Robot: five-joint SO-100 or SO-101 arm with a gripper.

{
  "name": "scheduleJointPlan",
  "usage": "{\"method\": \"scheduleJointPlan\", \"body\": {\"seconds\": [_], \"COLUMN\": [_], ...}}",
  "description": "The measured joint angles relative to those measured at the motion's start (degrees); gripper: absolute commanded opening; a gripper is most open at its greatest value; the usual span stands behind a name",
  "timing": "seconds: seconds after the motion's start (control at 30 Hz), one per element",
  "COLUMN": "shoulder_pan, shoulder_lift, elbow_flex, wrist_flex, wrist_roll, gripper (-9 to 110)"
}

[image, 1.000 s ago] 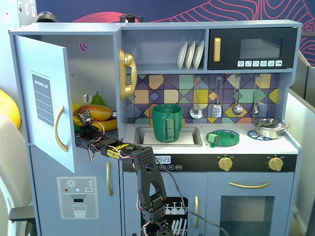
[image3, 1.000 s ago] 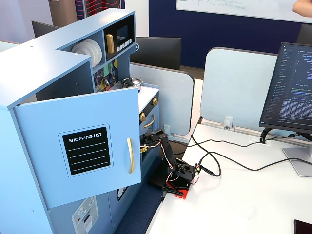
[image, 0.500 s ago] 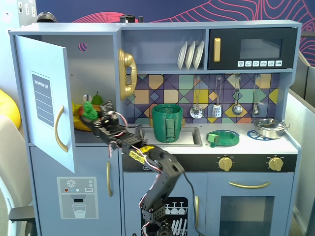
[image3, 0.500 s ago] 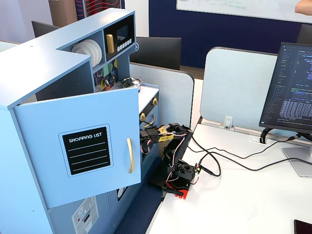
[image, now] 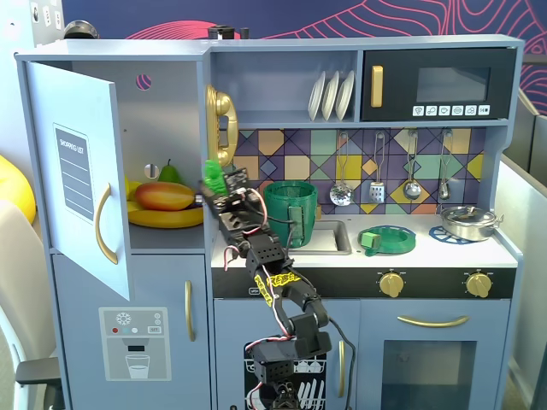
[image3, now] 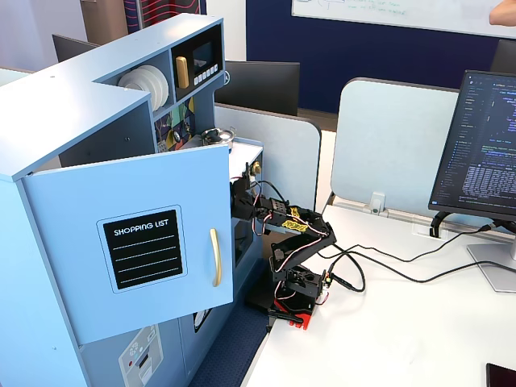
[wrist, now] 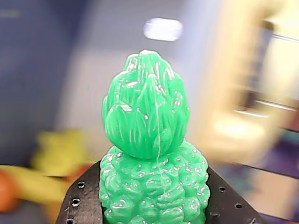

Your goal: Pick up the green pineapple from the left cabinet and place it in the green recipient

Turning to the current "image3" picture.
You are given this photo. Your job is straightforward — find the white whiteboard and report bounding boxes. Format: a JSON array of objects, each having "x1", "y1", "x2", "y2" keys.
[{"x1": 290, "y1": 0, "x2": 516, "y2": 40}]

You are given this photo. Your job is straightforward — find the white partition bracket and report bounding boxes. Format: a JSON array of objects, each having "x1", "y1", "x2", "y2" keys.
[{"x1": 364, "y1": 192, "x2": 389, "y2": 215}]

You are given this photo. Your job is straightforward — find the white toy plate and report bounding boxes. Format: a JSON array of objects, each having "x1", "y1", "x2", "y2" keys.
[
  {"x1": 118, "y1": 69, "x2": 159, "y2": 115},
  {"x1": 140, "y1": 66, "x2": 165, "y2": 110},
  {"x1": 147, "y1": 64, "x2": 170, "y2": 106}
]

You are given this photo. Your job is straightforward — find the black table clamp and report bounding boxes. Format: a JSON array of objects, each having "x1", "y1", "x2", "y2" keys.
[{"x1": 268, "y1": 308, "x2": 304, "y2": 326}]

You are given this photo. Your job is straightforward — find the dark screen edge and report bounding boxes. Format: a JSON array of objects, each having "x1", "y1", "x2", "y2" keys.
[{"x1": 489, "y1": 39, "x2": 516, "y2": 76}]

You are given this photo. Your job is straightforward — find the steel toy pot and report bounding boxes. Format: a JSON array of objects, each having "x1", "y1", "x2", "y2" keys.
[{"x1": 200, "y1": 127, "x2": 237, "y2": 151}]

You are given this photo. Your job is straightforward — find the curved gold cabinet door handle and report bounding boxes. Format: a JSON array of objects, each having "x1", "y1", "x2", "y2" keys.
[{"x1": 208, "y1": 227, "x2": 223, "y2": 288}]

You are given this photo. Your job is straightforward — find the blue toy kitchen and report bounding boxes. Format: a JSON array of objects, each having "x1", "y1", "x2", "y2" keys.
[{"x1": 0, "y1": 13, "x2": 265, "y2": 387}]

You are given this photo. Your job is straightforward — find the blue fridge door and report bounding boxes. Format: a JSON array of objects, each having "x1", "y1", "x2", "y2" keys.
[{"x1": 79, "y1": 316, "x2": 190, "y2": 387}]

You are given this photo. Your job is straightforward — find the black monitor back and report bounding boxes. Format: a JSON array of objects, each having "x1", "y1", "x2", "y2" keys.
[{"x1": 214, "y1": 60, "x2": 302, "y2": 118}]

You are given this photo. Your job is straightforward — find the blue cabinet door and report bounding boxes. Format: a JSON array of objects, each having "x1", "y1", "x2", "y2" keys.
[{"x1": 22, "y1": 143, "x2": 235, "y2": 346}]

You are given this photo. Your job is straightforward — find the dark monitor back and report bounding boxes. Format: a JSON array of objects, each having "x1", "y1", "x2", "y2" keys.
[{"x1": 51, "y1": 34, "x2": 101, "y2": 64}]

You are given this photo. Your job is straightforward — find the grey rounded desk partition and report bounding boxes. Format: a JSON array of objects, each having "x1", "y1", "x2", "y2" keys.
[{"x1": 213, "y1": 102, "x2": 323, "y2": 226}]

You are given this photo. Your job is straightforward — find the shopping list chalkboard panel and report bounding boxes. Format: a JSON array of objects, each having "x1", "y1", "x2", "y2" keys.
[{"x1": 96, "y1": 204, "x2": 189, "y2": 294}]

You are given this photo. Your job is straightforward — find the blue dishwasher door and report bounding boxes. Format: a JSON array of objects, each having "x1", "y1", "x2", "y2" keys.
[{"x1": 179, "y1": 296, "x2": 247, "y2": 380}]

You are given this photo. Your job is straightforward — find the brown wooden panel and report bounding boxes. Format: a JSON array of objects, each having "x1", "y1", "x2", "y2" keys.
[{"x1": 79, "y1": 0, "x2": 131, "y2": 44}]

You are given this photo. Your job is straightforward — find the grey water dispenser sticker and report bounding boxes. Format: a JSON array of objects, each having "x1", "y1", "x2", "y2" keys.
[{"x1": 118, "y1": 325, "x2": 165, "y2": 387}]

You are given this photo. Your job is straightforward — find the monitor showing code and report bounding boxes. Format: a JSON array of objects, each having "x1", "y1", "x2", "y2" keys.
[{"x1": 427, "y1": 70, "x2": 516, "y2": 223}]

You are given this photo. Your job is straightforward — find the black looped cable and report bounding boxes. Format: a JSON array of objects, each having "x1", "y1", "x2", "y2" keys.
[{"x1": 328, "y1": 249, "x2": 516, "y2": 293}]

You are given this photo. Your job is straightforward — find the black long cable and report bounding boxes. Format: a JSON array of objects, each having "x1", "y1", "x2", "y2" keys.
[{"x1": 316, "y1": 223, "x2": 516, "y2": 263}]

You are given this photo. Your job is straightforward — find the light blue desk partition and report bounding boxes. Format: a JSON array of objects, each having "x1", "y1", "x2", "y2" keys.
[{"x1": 330, "y1": 77, "x2": 463, "y2": 217}]

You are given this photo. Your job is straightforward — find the silver monitor stand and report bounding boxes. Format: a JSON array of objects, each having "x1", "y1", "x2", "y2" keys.
[{"x1": 466, "y1": 231, "x2": 516, "y2": 293}]

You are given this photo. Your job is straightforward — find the red robot base mount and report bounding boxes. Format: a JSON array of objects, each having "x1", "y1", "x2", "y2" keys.
[{"x1": 273, "y1": 298, "x2": 314, "y2": 331}]

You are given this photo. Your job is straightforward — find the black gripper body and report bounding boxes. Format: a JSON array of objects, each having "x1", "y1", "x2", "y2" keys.
[{"x1": 230, "y1": 177, "x2": 261, "y2": 222}]

